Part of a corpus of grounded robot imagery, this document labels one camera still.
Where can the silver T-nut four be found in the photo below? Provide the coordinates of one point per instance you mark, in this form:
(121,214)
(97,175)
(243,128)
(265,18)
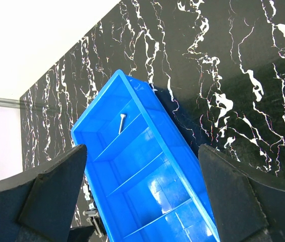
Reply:
(87,197)

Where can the silver bolt one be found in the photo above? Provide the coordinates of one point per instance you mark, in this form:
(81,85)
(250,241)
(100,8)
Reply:
(123,116)

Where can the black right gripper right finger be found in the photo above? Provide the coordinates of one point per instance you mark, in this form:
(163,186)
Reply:
(247,204)

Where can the silver bolt two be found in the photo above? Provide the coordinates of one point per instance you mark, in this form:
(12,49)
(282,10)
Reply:
(91,213)

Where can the silver T-nut five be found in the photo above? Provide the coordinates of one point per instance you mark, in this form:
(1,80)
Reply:
(91,206)

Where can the blue plastic divided bin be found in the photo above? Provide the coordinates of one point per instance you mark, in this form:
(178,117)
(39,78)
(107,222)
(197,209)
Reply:
(146,182)

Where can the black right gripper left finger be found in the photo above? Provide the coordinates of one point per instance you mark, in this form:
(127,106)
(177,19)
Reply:
(39,204)

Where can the silver T-nut one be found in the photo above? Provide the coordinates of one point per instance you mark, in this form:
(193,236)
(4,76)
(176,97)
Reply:
(85,189)

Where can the silver bolt four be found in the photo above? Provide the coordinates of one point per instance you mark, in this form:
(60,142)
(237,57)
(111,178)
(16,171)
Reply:
(94,222)

